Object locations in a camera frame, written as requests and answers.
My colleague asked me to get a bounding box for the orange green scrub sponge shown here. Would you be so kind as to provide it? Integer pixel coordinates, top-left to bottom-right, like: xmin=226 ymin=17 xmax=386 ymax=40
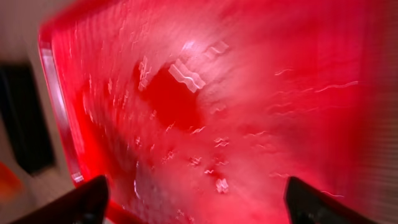
xmin=0 ymin=163 xmax=24 ymax=203

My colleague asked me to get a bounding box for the black tray with brown water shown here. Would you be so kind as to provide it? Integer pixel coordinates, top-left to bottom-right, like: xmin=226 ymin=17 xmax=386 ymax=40
xmin=1 ymin=64 xmax=55 ymax=175

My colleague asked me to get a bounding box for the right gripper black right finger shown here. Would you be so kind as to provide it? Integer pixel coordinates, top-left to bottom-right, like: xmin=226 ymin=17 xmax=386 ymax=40
xmin=284 ymin=176 xmax=376 ymax=224

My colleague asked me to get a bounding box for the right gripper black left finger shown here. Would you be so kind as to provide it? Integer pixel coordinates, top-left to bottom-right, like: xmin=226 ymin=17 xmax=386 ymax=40
xmin=11 ymin=175 xmax=109 ymax=224

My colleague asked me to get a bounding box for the red plastic serving tray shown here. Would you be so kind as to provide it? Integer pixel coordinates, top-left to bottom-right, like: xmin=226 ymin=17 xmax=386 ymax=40
xmin=38 ymin=0 xmax=397 ymax=223

